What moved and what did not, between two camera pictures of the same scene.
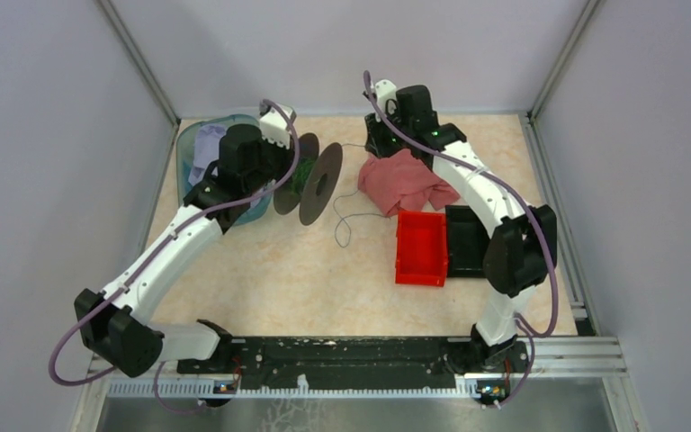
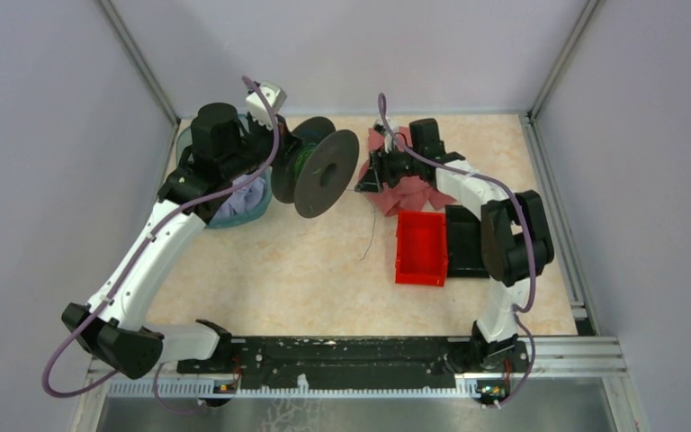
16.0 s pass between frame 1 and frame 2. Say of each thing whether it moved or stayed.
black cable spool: moved
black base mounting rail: stayed
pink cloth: stayed
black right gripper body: moved
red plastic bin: stayed
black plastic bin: stayed
